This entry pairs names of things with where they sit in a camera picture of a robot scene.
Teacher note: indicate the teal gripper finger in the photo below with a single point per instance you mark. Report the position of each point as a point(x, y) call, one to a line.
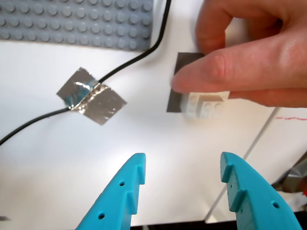
point(256, 203)
point(115, 198)

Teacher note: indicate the white Lego cube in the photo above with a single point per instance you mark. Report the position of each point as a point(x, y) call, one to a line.
point(204, 107)

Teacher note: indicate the bare human hand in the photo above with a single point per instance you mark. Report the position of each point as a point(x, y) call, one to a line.
point(259, 67)

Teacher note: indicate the blurry grey metal object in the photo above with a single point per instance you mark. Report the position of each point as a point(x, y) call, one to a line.
point(293, 182)

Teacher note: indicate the silver tape piece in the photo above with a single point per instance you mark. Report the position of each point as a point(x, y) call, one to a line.
point(100, 105)

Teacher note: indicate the grey square pad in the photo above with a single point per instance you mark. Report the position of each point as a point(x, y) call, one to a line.
point(176, 103)

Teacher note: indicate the grey Lego baseplate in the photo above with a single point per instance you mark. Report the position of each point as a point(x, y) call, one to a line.
point(72, 21)

